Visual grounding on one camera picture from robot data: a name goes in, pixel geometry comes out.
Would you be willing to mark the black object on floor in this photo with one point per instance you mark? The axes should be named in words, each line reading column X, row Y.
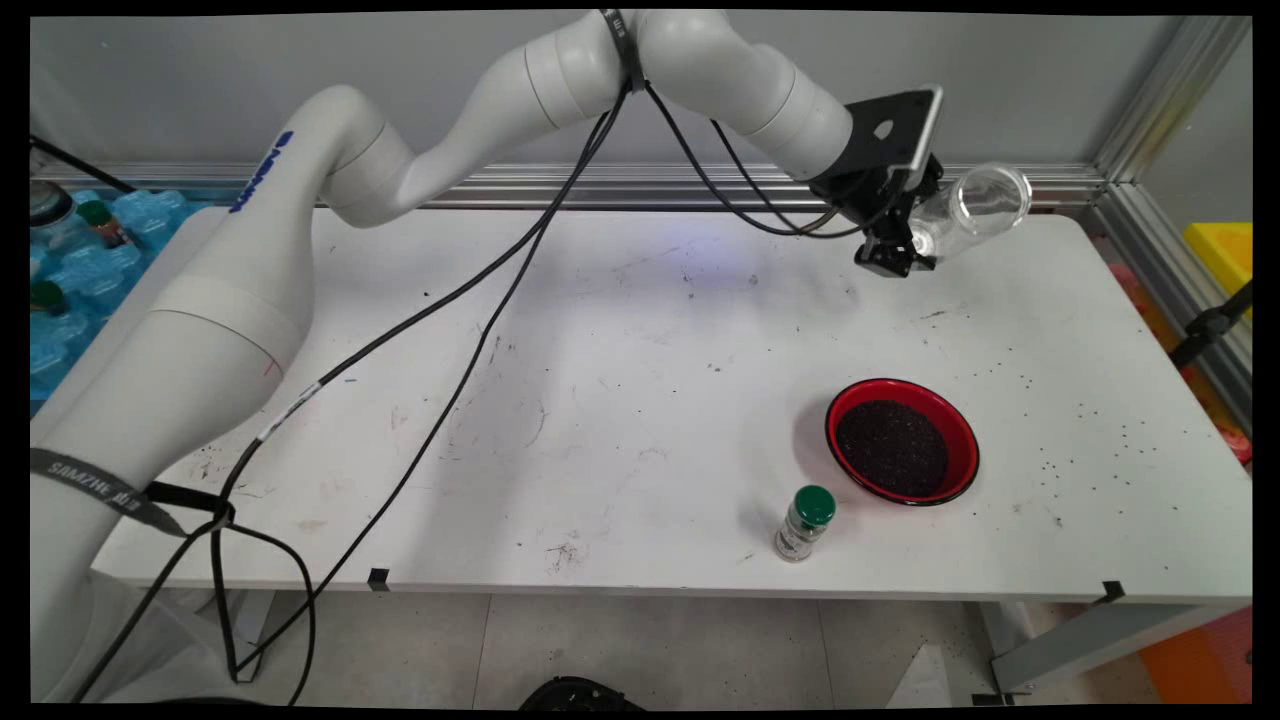
column 580, row 693

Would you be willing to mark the tall clear plastic jar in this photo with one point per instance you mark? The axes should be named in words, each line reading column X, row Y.
column 985, row 205

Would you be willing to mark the aluminium frame post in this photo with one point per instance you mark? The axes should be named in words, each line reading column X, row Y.
column 1170, row 95

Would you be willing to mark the yellow plastic bin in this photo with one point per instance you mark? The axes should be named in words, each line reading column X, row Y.
column 1222, row 255

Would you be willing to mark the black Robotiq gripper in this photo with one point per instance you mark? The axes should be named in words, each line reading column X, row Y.
column 880, row 200

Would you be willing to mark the black seeds heap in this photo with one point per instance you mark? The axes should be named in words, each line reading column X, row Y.
column 892, row 450

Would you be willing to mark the blue water bottle pack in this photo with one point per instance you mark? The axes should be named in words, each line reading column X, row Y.
column 90, row 280

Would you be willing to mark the clear jar dark lid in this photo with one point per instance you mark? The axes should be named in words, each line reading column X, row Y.
column 50, row 215

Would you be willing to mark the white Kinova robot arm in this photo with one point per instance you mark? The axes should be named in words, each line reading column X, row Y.
column 230, row 320

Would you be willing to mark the orange plastic crate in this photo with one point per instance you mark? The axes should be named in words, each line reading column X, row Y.
column 1200, row 655

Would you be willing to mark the pink plastic bin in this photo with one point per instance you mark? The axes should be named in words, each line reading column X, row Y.
column 1125, row 282

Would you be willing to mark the black tape mark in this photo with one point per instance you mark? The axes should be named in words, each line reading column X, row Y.
column 1110, row 593
column 379, row 579

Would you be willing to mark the spice bottle green cap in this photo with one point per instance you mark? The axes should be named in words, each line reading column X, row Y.
column 805, row 525

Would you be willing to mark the thin black rod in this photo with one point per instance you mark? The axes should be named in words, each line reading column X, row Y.
column 85, row 167

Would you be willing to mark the brown bottle green cap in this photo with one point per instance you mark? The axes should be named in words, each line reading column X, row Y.
column 100, row 222

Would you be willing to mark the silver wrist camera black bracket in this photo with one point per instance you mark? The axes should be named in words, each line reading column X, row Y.
column 895, row 135

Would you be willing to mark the aluminium frame rail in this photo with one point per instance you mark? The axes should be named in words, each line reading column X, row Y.
column 1170, row 270
column 650, row 185

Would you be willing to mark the red bowl black rim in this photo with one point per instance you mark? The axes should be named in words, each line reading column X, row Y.
column 960, row 420

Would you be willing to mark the black stand pole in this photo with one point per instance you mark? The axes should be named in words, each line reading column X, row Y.
column 1205, row 328

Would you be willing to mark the grey table leg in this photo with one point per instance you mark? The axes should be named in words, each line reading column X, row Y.
column 1100, row 640
column 250, row 620

